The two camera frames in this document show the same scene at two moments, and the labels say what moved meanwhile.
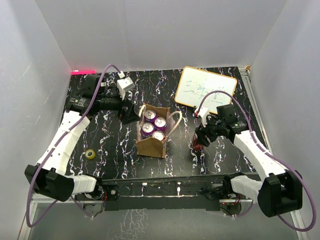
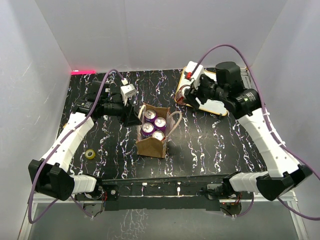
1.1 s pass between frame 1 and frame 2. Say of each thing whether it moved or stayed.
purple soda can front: stayed
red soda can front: moved
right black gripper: moved
